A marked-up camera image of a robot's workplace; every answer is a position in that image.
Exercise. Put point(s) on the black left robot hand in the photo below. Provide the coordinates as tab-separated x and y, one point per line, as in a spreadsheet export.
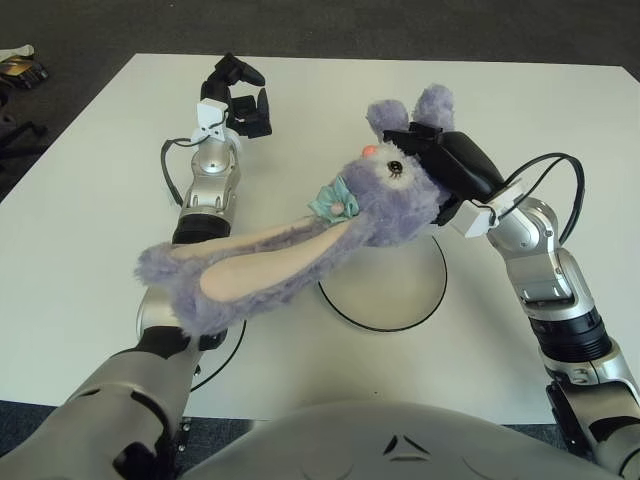
252	117

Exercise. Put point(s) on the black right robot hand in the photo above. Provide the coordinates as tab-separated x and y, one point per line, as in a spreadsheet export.
465	165

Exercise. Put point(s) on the purple plush bunny doll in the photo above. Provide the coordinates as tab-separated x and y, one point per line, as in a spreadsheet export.
390	210

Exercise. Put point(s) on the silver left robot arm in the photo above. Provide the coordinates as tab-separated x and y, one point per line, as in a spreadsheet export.
210	185

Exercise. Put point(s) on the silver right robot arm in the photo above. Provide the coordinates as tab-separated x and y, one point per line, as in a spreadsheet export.
550	270

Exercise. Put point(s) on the white plate with black rim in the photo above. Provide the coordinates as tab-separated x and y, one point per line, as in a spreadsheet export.
390	300

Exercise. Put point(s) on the black office chair base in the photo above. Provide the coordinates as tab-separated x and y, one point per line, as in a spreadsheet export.
25	131

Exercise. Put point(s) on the black and gold package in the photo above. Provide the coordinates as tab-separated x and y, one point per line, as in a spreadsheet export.
22	72

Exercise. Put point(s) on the small white floor item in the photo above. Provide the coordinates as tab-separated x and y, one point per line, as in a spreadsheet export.
20	51

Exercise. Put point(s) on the grey robot torso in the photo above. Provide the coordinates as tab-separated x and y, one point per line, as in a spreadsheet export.
375	445

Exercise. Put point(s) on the black metal bracket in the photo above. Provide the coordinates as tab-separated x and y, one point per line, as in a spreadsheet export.
182	435

